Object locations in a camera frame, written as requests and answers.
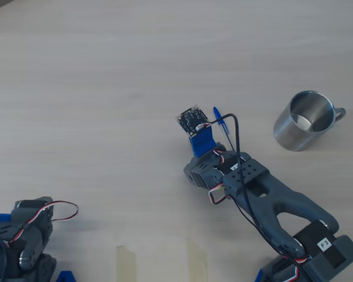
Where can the grey gripper with camera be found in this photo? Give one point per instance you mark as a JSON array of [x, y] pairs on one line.
[[199, 174]]

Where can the blue robot arm base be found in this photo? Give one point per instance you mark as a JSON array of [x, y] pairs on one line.
[[264, 273]]

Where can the blue ballpoint pen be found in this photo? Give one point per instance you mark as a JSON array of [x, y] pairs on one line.
[[222, 122]]

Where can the yellow masking tape strip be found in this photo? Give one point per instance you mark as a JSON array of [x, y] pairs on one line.
[[197, 261], [126, 264]]

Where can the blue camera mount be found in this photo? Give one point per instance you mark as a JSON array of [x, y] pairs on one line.
[[202, 144]]

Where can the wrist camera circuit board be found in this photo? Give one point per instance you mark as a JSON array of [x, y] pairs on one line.
[[191, 119]]

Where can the grey robot arm with camera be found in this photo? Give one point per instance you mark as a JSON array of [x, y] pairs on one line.
[[282, 199]]

